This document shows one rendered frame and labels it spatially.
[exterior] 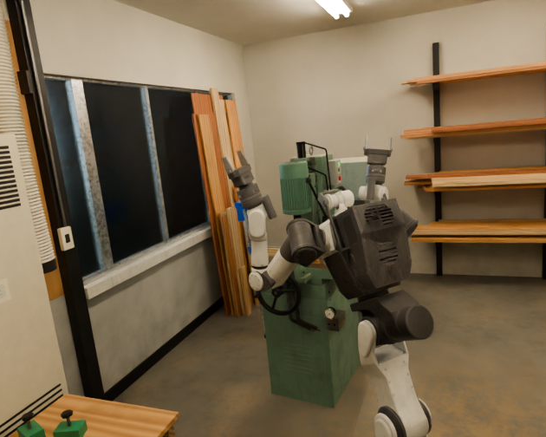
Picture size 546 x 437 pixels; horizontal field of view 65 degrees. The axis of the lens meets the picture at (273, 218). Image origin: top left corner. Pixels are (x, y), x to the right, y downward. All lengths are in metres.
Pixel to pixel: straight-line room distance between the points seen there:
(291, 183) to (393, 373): 1.29
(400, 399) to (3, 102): 2.20
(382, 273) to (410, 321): 0.18
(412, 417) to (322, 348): 1.09
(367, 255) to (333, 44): 3.74
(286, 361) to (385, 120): 2.91
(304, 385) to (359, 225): 1.63
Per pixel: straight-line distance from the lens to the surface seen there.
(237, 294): 4.17
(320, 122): 4.98
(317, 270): 2.52
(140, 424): 2.11
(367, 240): 1.49
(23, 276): 2.35
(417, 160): 4.84
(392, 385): 1.70
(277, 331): 2.81
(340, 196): 1.71
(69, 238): 2.77
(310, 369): 2.83
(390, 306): 1.54
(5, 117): 2.50
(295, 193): 2.55
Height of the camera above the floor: 1.70
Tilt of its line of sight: 11 degrees down
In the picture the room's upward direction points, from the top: 5 degrees counter-clockwise
